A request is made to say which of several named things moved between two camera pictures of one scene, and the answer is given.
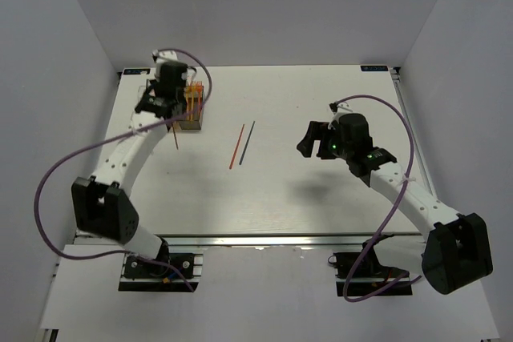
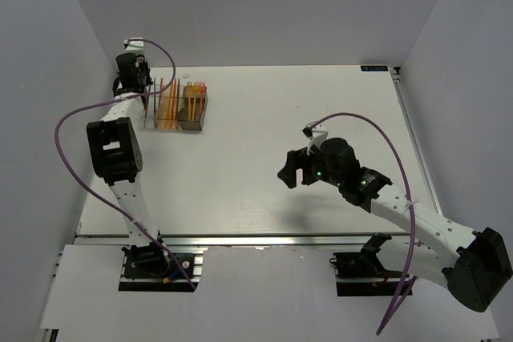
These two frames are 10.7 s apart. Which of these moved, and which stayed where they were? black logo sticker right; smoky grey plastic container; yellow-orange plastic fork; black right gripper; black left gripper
Moved: black left gripper; black right gripper
Stayed: yellow-orange plastic fork; black logo sticker right; smoky grey plastic container
